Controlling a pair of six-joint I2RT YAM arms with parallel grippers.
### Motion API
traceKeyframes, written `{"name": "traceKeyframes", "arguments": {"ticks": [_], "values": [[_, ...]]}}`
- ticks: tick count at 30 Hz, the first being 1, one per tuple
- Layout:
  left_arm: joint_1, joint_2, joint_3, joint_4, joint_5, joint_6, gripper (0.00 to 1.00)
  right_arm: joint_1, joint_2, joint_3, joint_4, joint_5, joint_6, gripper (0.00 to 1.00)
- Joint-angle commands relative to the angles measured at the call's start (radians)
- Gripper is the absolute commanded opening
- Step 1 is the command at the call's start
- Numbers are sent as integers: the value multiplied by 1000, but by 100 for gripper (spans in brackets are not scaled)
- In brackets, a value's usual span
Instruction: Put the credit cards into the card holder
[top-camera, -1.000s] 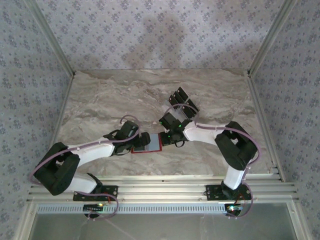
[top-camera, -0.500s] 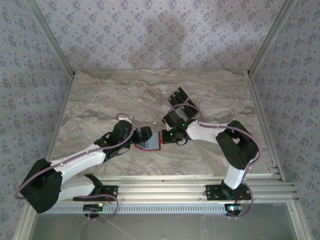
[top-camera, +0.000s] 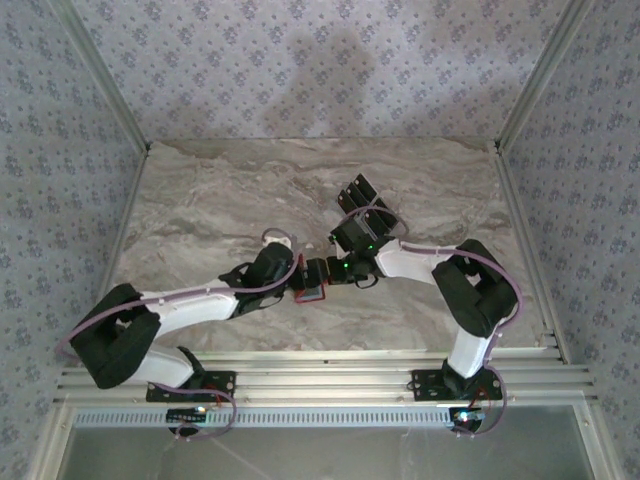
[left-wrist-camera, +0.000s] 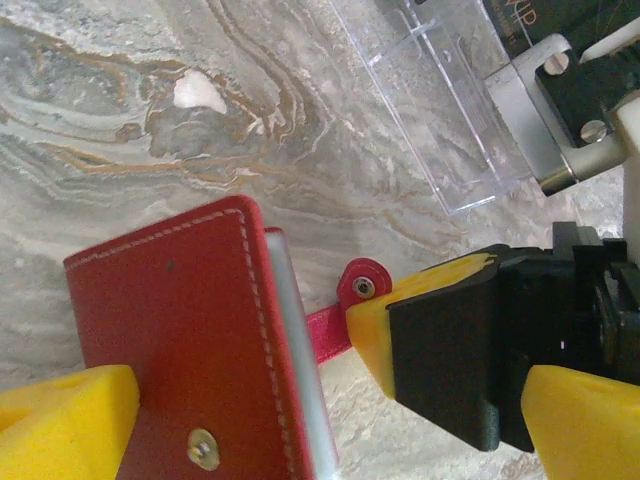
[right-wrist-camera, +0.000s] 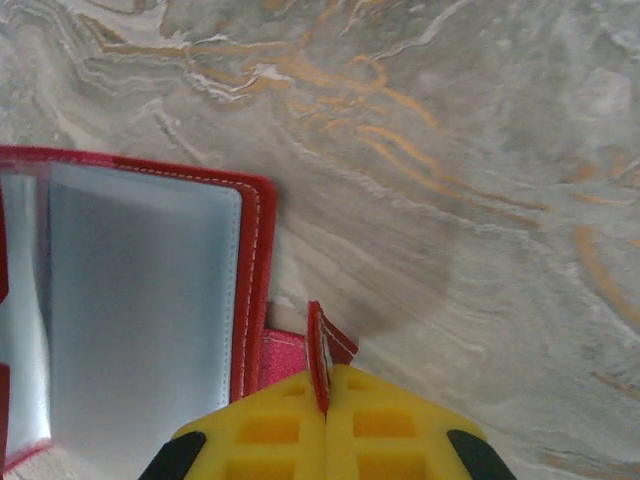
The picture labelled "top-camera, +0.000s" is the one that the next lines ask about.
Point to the left small circuit board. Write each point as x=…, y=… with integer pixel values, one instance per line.
x=185, y=415

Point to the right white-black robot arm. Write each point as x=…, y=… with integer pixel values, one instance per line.
x=405, y=262

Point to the left aluminium side rail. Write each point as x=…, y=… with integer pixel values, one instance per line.
x=132, y=200

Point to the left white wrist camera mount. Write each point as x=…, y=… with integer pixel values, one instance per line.
x=276, y=240

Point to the right aluminium corner post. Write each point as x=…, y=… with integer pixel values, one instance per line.
x=540, y=75

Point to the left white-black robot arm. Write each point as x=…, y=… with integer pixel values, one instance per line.
x=200, y=305

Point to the aluminium corner post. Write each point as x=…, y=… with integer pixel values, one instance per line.
x=540, y=75
x=102, y=75

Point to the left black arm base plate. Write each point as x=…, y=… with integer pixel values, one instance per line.
x=220, y=387

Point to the right aluminium side rail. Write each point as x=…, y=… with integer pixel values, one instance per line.
x=515, y=200

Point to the grey metal lower panel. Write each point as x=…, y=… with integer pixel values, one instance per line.
x=320, y=455

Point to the aluminium rail beam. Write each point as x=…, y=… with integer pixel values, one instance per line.
x=320, y=380

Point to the aluminium side rail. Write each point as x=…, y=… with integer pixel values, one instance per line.
x=132, y=200
x=515, y=200

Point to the tiered card display rack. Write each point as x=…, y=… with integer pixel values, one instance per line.
x=372, y=200

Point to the small circuit board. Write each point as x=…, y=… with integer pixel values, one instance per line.
x=467, y=416
x=185, y=415

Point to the left aluminium corner post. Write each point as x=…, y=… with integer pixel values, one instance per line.
x=102, y=75

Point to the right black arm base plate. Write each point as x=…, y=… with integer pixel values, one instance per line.
x=427, y=385

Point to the right small circuit board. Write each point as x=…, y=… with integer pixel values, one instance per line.
x=467, y=416

